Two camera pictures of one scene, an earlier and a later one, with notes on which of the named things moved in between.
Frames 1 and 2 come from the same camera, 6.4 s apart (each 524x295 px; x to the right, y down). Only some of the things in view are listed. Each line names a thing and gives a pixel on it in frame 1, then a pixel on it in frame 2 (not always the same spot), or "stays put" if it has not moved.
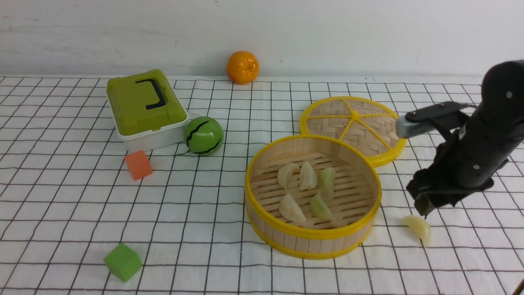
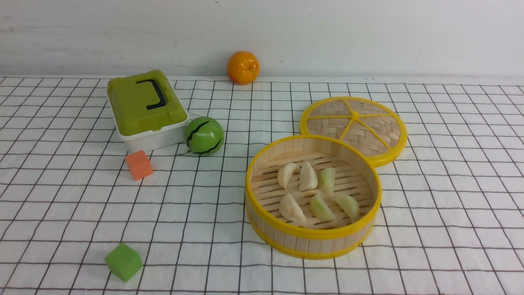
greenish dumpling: [326, 181] stays put
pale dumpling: [418, 228] → [350, 205]
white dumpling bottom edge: [289, 209] stays put
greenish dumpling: [319, 209] stays put
